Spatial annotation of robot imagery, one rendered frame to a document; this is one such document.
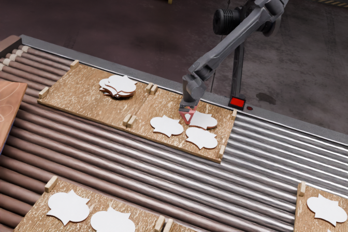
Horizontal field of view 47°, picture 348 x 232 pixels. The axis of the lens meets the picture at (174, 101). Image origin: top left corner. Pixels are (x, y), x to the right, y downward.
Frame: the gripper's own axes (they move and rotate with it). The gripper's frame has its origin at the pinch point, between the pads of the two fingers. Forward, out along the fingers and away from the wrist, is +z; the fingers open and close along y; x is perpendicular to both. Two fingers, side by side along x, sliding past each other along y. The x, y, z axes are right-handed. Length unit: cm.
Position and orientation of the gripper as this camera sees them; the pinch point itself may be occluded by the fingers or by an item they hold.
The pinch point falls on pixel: (189, 117)
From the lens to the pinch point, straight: 176.7
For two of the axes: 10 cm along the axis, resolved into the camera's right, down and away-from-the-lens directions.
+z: 0.3, 8.6, 5.0
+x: -9.6, -1.1, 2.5
